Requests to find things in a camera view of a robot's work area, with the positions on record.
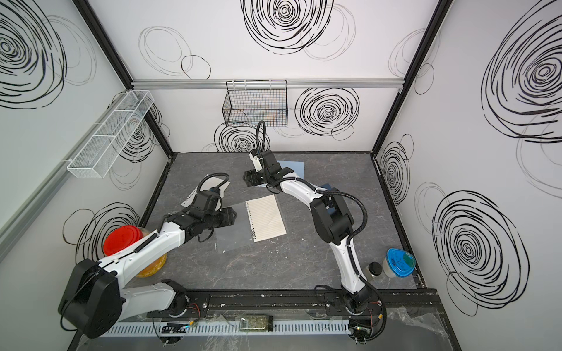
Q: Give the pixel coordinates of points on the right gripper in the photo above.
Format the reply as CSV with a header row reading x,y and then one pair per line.
x,y
251,179

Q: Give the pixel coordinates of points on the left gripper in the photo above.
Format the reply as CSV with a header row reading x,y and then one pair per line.
x,y
230,216

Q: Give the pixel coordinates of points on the white lined spiral notebook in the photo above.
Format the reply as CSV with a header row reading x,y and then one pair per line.
x,y
257,220

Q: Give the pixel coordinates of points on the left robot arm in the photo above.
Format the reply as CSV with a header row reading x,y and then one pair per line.
x,y
97,297

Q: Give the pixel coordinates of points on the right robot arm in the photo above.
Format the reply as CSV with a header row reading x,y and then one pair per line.
x,y
338,218

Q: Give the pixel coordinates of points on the light blue notebook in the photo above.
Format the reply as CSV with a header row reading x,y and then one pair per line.
x,y
275,171

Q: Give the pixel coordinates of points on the dark blue notebook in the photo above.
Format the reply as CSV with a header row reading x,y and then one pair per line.
x,y
327,188

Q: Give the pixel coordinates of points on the green circuit box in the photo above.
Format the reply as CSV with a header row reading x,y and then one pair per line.
x,y
256,323

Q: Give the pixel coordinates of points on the red lid yellow jar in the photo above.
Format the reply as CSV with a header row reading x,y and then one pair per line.
x,y
124,237

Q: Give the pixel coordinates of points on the small grey jar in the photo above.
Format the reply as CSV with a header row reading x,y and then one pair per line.
x,y
373,272

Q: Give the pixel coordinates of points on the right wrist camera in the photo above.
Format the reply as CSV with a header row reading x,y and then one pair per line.
x,y
256,160

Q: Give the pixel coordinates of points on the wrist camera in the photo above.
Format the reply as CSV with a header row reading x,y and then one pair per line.
x,y
214,197
256,160

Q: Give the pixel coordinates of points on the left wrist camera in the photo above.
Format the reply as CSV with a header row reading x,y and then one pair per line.
x,y
214,197

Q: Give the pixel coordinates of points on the black wire basket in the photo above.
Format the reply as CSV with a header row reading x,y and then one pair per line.
x,y
247,107

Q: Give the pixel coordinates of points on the aluminium wall rail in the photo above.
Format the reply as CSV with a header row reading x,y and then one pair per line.
x,y
291,83

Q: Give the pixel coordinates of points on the white slotted cable duct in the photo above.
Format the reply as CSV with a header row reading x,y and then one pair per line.
x,y
225,328

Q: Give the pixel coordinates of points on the white wire shelf basket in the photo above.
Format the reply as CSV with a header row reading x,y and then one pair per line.
x,y
123,133

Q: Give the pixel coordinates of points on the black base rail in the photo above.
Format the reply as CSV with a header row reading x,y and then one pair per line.
x,y
332,302

